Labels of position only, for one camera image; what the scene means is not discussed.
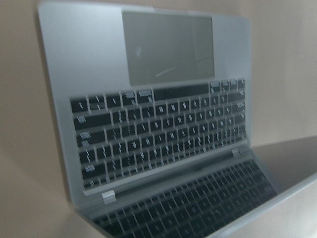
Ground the grey laptop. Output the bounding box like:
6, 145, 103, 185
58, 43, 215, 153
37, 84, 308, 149
38, 0, 317, 238

